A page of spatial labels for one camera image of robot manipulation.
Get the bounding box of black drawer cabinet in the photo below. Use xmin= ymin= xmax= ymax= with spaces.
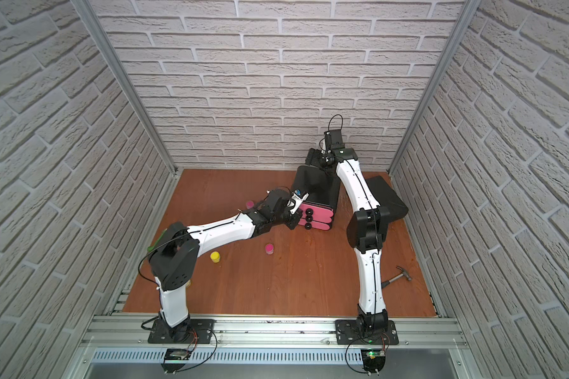
xmin=292 ymin=165 xmax=341 ymax=212

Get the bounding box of pink top drawer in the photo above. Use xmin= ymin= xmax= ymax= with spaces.
xmin=300 ymin=202 xmax=334 ymax=220

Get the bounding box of yellow paint can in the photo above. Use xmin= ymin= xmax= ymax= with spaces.
xmin=210 ymin=251 xmax=221 ymax=264

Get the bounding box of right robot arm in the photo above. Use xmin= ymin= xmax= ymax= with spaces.
xmin=306 ymin=148 xmax=388 ymax=337

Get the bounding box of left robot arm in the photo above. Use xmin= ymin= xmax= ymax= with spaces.
xmin=148 ymin=188 xmax=308 ymax=330

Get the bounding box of black plastic tool case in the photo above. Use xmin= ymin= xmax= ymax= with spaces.
xmin=366 ymin=176 xmax=409 ymax=223

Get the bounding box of green flashlight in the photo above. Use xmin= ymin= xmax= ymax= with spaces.
xmin=147 ymin=229 xmax=167 ymax=254

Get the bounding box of left controller box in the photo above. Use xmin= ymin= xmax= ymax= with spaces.
xmin=161 ymin=348 xmax=192 ymax=374

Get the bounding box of controller box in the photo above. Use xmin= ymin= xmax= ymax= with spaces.
xmin=360 ymin=349 xmax=387 ymax=374
xmin=161 ymin=348 xmax=192 ymax=374

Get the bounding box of right controller box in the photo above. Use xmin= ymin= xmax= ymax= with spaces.
xmin=360 ymin=349 xmax=387 ymax=374

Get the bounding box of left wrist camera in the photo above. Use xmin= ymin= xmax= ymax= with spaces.
xmin=288 ymin=189 xmax=308 ymax=215

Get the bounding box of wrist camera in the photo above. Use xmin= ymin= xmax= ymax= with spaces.
xmin=288 ymin=189 xmax=308 ymax=215
xmin=324 ymin=129 xmax=346 ymax=152

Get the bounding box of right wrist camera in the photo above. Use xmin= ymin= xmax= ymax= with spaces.
xmin=324 ymin=129 xmax=346 ymax=152

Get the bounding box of black handled hammer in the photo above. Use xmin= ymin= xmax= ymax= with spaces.
xmin=381 ymin=265 xmax=413 ymax=288

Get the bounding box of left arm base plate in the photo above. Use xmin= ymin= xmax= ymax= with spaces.
xmin=148 ymin=318 xmax=216 ymax=345

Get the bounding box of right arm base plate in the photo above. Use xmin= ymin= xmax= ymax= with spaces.
xmin=334 ymin=319 xmax=399 ymax=346

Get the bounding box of aluminium front rail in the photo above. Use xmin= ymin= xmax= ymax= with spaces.
xmin=81 ymin=313 xmax=469 ymax=349

